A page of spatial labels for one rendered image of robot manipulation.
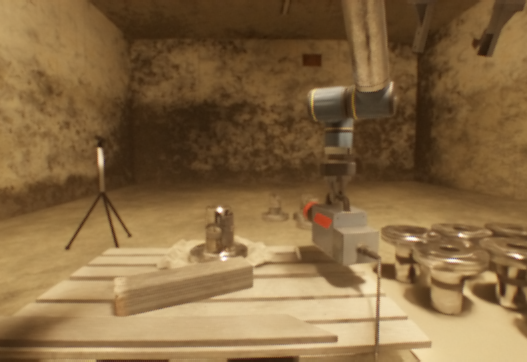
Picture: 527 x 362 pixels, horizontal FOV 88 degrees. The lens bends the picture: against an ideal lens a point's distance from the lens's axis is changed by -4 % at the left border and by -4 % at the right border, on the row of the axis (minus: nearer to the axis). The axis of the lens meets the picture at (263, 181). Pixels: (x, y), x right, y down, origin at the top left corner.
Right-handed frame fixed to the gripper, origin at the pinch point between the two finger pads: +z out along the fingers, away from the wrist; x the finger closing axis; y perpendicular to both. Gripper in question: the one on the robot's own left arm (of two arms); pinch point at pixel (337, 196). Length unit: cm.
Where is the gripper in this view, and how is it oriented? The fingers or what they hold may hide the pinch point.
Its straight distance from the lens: 119.2
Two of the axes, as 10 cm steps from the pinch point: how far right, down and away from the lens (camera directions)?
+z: 0.1, 10.0, 1.0
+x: -9.8, 0.3, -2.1
